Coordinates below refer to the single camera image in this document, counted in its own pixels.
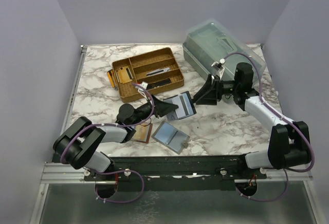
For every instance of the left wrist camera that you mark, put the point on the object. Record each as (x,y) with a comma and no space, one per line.
(144,85)

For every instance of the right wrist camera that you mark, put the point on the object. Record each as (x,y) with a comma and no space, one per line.
(218,67)

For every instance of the grey card holder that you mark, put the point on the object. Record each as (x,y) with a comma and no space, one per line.
(171,137)

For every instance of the woven rattan divider tray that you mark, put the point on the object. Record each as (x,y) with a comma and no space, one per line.
(158,68)

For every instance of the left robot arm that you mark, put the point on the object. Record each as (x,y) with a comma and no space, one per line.
(78,145)

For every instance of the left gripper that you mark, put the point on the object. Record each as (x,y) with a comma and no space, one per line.
(162,108)

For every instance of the aluminium frame rail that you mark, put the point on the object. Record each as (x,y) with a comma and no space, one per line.
(57,173)

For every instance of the silver card with stripe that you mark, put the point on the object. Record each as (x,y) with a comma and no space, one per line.
(164,69)

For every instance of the gold cards beside tray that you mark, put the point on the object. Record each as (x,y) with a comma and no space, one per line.
(112,79)

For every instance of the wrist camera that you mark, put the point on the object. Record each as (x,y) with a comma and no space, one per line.
(144,85)
(218,67)

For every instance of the brown card holder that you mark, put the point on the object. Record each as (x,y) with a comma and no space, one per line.
(143,133)

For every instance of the black card holder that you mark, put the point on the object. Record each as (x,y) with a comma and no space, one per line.
(185,106)

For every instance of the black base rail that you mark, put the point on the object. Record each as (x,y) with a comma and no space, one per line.
(182,173)

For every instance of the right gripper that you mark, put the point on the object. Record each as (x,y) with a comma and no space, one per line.
(208,95)

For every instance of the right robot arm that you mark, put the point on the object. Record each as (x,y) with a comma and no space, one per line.
(287,146)

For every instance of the green clear-lid storage box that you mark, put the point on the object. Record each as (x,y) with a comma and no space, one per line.
(210,41)

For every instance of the black VIP card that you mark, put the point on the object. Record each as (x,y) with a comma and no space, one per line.
(158,83)

